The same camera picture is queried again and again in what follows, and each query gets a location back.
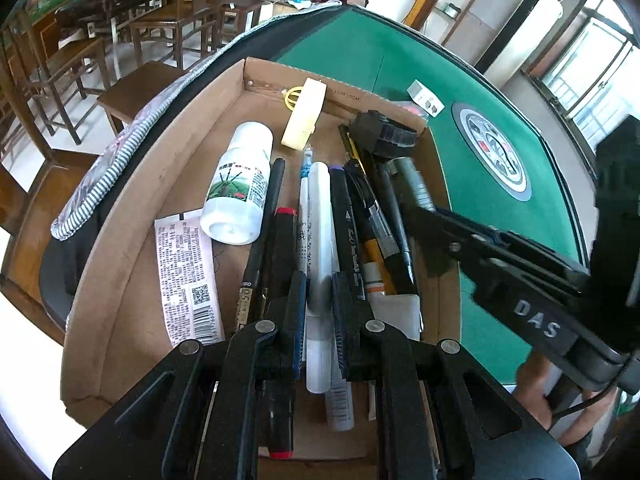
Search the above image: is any white plastic bottle green label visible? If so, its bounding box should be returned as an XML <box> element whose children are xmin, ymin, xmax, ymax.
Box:
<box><xmin>200</xmin><ymin>122</ymin><xmax>275</xmax><ymax>246</ymax></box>

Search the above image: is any wooden stool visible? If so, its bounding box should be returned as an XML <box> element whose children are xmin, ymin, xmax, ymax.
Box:
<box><xmin>96</xmin><ymin>60</ymin><xmax>193</xmax><ymax>136</ymax></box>

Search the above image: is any pale yellow block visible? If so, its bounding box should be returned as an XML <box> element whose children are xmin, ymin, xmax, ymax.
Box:
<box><xmin>281</xmin><ymin>79</ymin><xmax>328</xmax><ymax>151</ymax></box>

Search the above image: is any wooden framed white shelving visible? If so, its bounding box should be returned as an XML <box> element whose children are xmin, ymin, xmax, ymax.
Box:
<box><xmin>360</xmin><ymin>0</ymin><xmax>506</xmax><ymax>46</ymax></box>

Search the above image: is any white printed paper packet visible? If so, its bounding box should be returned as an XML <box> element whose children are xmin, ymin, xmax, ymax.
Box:
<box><xmin>154</xmin><ymin>212</ymin><xmax>226</xmax><ymax>348</ymax></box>

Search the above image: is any grey green cylinder tube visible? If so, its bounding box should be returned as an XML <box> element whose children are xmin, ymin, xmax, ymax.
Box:
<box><xmin>390</xmin><ymin>156</ymin><xmax>436</xmax><ymax>211</ymax></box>

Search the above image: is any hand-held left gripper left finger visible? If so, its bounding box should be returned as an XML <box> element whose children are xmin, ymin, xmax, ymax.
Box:
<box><xmin>52</xmin><ymin>271</ymin><xmax>307</xmax><ymax>480</ymax></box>

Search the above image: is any long black pen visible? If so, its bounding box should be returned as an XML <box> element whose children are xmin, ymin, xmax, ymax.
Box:
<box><xmin>375</xmin><ymin>160</ymin><xmax>418</xmax><ymax>296</ymax></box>

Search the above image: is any round grey control panel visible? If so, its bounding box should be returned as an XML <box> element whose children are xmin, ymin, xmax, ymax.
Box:
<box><xmin>450</xmin><ymin>102</ymin><xmax>533</xmax><ymax>201</ymax></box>

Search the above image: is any floral quilted table cover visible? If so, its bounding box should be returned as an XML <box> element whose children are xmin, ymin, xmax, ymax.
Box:
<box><xmin>50</xmin><ymin>0</ymin><xmax>341</xmax><ymax>241</ymax></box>

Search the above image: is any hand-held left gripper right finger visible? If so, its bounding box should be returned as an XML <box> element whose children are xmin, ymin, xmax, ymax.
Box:
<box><xmin>333</xmin><ymin>273</ymin><xmax>581</xmax><ymax>480</ymax></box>

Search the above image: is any yellow orange marker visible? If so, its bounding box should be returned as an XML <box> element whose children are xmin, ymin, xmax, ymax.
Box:
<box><xmin>357</xmin><ymin>232</ymin><xmax>391</xmax><ymax>297</ymax></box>

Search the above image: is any standing air conditioner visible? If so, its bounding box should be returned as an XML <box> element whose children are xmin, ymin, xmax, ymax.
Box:
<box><xmin>472</xmin><ymin>0</ymin><xmax>568</xmax><ymax>83</ymax></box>

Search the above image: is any person's right hand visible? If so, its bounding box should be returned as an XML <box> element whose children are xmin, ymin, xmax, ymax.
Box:
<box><xmin>514</xmin><ymin>350</ymin><xmax>618</xmax><ymax>448</ymax></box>

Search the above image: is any clear black gel pen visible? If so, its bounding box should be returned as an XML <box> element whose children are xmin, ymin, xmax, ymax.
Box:
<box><xmin>342</xmin><ymin>157</ymin><xmax>401</xmax><ymax>261</ymax></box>

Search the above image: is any wooden chair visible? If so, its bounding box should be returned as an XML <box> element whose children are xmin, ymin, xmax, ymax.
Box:
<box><xmin>212</xmin><ymin>0</ymin><xmax>271</xmax><ymax>51</ymax></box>
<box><xmin>127</xmin><ymin>0</ymin><xmax>233</xmax><ymax>68</ymax></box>
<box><xmin>0</xmin><ymin>150</ymin><xmax>98</xmax><ymax>271</ymax></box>
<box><xmin>7</xmin><ymin>25</ymin><xmax>113</xmax><ymax>143</ymax></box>

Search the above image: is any black marker red cap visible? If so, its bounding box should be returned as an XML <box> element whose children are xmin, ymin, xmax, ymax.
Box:
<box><xmin>257</xmin><ymin>205</ymin><xmax>301</xmax><ymax>461</ymax></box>

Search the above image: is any white marker pen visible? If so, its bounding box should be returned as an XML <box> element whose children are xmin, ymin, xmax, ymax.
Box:
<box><xmin>306</xmin><ymin>161</ymin><xmax>337</xmax><ymax>395</ymax></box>

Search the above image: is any white flat card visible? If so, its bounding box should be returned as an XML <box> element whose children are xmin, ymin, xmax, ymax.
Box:
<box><xmin>370</xmin><ymin>294</ymin><xmax>423</xmax><ymax>341</ymax></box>

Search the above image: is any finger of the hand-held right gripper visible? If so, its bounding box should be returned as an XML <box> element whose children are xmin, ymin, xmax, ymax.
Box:
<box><xmin>422</xmin><ymin>239</ymin><xmax>501</xmax><ymax>294</ymax></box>
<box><xmin>399</xmin><ymin>200</ymin><xmax>593</xmax><ymax>292</ymax></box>

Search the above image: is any white power adapter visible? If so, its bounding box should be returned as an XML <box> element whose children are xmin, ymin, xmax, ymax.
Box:
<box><xmin>406</xmin><ymin>80</ymin><xmax>445</xmax><ymax>117</ymax></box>

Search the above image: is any brown cardboard box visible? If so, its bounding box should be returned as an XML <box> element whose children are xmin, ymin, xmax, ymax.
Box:
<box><xmin>60</xmin><ymin>57</ymin><xmax>463</xmax><ymax>461</ymax></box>

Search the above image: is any barred window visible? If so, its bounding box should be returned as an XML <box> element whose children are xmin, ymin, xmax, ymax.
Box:
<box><xmin>520</xmin><ymin>0</ymin><xmax>640</xmax><ymax>141</ymax></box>

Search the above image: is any white barcoded pen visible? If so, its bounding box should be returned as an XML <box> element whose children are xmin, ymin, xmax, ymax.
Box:
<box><xmin>325</xmin><ymin>375</ymin><xmax>356</xmax><ymax>431</ymax></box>

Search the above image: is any black plastic device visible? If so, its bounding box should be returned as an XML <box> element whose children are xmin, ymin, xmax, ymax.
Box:
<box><xmin>347</xmin><ymin>110</ymin><xmax>418</xmax><ymax>161</ymax></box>

